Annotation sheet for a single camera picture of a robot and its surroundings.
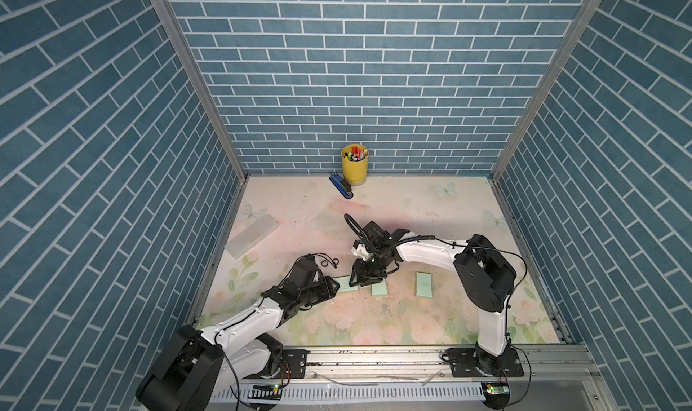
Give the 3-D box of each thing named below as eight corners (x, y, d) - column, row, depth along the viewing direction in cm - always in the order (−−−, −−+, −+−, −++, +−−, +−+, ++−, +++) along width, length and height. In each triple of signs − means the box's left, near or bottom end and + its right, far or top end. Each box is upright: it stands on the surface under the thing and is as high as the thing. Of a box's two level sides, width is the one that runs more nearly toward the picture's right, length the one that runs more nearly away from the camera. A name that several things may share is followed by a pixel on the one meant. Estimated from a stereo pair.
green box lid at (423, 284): (415, 295, 88) (417, 292, 86) (415, 274, 93) (417, 270, 91) (430, 297, 88) (432, 294, 86) (430, 276, 93) (431, 272, 90)
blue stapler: (348, 200, 114) (348, 193, 111) (327, 180, 122) (327, 173, 118) (355, 196, 116) (355, 189, 112) (334, 176, 123) (334, 169, 120)
